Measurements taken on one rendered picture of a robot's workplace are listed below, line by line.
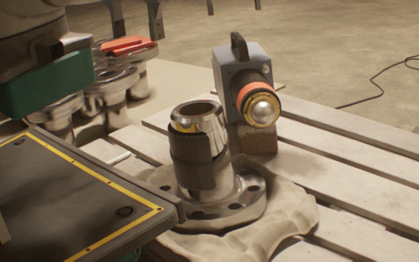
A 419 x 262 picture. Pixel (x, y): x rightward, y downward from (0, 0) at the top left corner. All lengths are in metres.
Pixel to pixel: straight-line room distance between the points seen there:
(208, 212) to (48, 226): 0.38
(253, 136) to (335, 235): 0.45
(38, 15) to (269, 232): 0.63
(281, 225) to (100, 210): 0.37
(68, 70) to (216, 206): 0.53
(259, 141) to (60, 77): 0.80
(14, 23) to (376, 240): 0.82
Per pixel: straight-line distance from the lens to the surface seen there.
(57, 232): 0.89
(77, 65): 0.71
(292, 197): 1.14
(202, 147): 1.04
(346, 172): 1.28
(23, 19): 0.68
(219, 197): 1.10
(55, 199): 0.99
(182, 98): 2.27
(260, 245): 0.99
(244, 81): 1.26
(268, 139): 1.38
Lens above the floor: 0.78
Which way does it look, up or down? 24 degrees down
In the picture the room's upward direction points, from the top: 7 degrees counter-clockwise
